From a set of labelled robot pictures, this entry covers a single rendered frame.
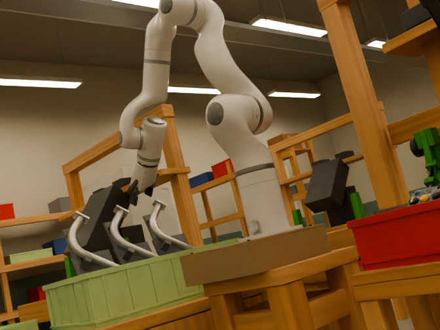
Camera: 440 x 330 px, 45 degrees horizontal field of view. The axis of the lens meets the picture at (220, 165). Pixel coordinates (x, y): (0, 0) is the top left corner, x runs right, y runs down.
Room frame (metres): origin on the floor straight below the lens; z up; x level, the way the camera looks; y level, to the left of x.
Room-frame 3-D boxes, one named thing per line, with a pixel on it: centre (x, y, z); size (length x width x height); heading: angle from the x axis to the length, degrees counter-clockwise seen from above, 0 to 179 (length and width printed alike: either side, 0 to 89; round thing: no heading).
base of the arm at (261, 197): (1.55, -0.09, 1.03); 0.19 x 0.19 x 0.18
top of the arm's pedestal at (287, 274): (1.55, -0.09, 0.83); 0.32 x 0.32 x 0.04; 42
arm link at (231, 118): (1.52, -0.08, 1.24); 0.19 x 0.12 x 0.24; 139
